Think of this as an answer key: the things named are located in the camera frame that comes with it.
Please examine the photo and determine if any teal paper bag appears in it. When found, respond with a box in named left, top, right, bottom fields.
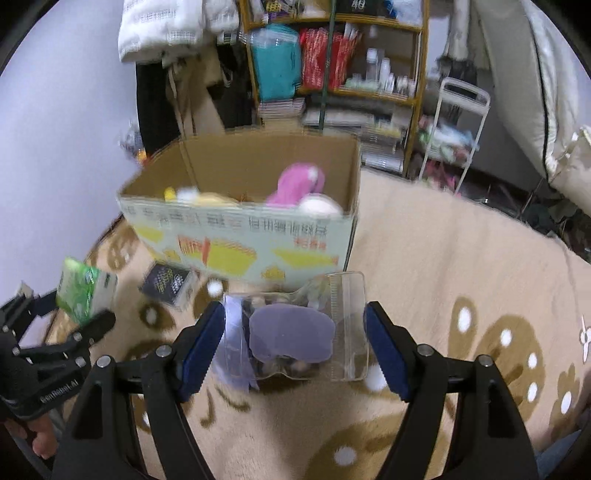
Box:
left=249, top=25, right=302, bottom=102

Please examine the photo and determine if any pink plush toy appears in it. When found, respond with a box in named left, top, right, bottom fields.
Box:
left=265, top=164, right=325, bottom=207

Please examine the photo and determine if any floral cream curtain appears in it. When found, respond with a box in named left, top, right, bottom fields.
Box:
left=427, top=0, right=485, bottom=75

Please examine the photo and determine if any grey blue fleece clothing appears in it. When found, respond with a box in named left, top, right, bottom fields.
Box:
left=536, top=429, right=583, bottom=480

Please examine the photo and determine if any printed cardboard box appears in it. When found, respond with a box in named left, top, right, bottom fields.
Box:
left=115, top=134, right=362, bottom=283

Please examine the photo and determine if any red patterned gift bag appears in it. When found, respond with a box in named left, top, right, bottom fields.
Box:
left=298, top=27, right=358, bottom=90

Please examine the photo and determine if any pile of magazines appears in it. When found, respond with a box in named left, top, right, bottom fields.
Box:
left=302, top=95, right=411, bottom=174

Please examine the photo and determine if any beige hanging coat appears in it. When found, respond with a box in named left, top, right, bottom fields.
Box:
left=168, top=58, right=227, bottom=139

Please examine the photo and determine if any plastic bag of toys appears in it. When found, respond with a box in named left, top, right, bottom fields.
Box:
left=117, top=122, right=151, bottom=167

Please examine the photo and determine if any white puffer jacket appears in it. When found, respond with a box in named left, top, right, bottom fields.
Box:
left=117, top=0, right=241, bottom=63

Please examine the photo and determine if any green pole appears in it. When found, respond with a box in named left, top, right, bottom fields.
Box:
left=318, top=0, right=337, bottom=134

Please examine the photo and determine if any group of cosmetic bottles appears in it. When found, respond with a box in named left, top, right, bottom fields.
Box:
left=358, top=48, right=416, bottom=97

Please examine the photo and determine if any cream padded chair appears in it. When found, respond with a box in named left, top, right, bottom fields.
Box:
left=475, top=0, right=591, bottom=217

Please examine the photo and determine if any black hanging garment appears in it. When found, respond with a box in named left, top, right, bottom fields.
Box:
left=215, top=44, right=252, bottom=130

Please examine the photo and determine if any yellow plush toy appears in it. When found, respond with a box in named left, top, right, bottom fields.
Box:
left=164, top=186, right=241, bottom=207

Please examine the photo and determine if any black hanging coat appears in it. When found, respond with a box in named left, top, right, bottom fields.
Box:
left=135, top=62, right=181, bottom=155

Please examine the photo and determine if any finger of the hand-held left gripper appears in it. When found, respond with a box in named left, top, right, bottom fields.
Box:
left=14, top=311, right=117, bottom=370
left=0, top=282, right=61, bottom=340

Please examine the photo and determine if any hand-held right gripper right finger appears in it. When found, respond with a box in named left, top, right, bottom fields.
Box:
left=362, top=301, right=541, bottom=480

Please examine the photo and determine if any purple doll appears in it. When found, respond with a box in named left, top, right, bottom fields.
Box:
left=221, top=271, right=370, bottom=393

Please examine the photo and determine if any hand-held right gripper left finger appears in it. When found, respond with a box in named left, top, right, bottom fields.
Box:
left=51, top=300, right=227, bottom=480

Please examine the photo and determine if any stack of books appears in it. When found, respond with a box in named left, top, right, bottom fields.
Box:
left=256, top=98, right=305, bottom=125

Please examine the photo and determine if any white trolley cart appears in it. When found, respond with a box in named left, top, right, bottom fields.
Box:
left=413, top=78, right=491, bottom=197

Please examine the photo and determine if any green tissue packet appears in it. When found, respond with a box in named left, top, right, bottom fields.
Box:
left=56, top=257, right=118, bottom=325

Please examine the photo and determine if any pink white swirl plush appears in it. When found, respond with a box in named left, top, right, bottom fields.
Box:
left=298, top=194, right=343, bottom=217

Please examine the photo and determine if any black patterned packet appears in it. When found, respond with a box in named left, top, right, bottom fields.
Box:
left=139, top=261, right=195, bottom=309

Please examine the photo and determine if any person's left hand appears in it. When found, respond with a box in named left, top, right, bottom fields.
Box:
left=4, top=413, right=60, bottom=459

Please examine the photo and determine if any wooden shelf rack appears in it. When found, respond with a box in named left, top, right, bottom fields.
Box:
left=238, top=0, right=430, bottom=178

